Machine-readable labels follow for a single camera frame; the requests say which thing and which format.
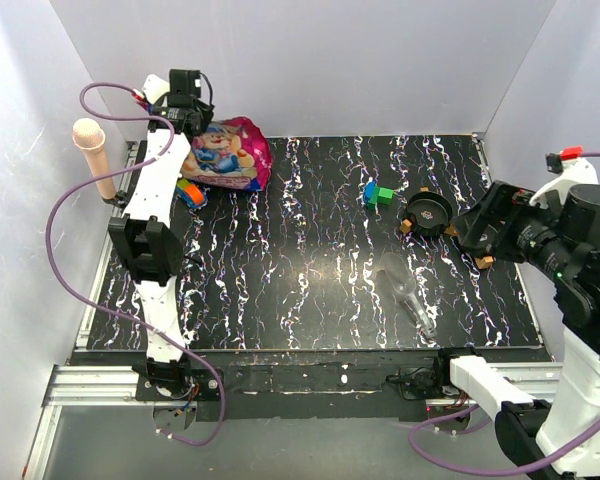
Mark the colourful cube toy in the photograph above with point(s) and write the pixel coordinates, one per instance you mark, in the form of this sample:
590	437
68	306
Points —
190	194

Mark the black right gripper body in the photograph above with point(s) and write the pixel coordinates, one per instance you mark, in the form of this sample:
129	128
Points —
513	236

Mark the black bowl with logo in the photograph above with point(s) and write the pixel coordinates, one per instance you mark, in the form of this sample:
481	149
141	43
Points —
428	214

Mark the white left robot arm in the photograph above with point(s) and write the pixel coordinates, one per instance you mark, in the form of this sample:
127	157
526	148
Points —
151	253

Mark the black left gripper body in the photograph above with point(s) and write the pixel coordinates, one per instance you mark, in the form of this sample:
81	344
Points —
208	112

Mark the pink microphone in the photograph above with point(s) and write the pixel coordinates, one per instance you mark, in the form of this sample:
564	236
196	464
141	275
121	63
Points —
90	138

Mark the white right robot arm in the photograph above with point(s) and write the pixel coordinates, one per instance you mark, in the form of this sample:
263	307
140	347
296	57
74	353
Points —
559	439

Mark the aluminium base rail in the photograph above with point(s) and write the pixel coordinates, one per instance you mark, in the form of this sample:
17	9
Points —
255	388

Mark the blue green toy blocks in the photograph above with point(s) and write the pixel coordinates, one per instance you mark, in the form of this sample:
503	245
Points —
374	195

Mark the pink pet food bag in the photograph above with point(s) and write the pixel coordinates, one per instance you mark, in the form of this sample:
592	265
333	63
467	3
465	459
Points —
232	154

